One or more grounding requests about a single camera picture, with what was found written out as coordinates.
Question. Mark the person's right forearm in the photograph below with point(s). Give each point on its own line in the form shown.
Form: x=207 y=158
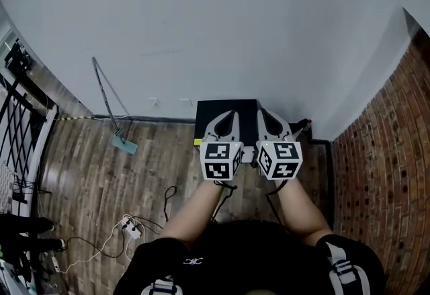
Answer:
x=302 y=209

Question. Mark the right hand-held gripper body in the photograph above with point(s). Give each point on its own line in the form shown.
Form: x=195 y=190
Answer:
x=280 y=159

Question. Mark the person's left forearm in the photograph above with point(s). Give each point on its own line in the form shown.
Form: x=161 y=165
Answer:
x=195 y=213

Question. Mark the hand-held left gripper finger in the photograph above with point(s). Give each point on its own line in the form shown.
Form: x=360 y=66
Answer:
x=212 y=132
x=236 y=130

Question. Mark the black metal rack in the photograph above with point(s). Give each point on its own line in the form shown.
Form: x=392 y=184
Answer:
x=16 y=112

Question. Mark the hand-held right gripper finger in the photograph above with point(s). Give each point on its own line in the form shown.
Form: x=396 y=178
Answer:
x=285 y=132
x=262 y=132

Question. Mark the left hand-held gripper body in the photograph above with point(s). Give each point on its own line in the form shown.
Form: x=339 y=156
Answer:
x=220 y=159

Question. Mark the green flat mop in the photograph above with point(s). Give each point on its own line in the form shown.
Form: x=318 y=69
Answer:
x=124 y=146

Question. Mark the yellow black striped floor strip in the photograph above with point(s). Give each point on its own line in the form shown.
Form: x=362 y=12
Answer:
x=74 y=118

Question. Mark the person's black shirt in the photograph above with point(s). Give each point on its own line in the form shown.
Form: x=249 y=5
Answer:
x=255 y=260

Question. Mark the white wall socket with plug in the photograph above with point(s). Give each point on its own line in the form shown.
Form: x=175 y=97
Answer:
x=154 y=102

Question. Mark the black box cabinet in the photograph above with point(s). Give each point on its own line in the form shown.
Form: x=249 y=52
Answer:
x=248 y=115

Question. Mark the white power strip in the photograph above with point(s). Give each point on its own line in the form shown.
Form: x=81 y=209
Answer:
x=131 y=227

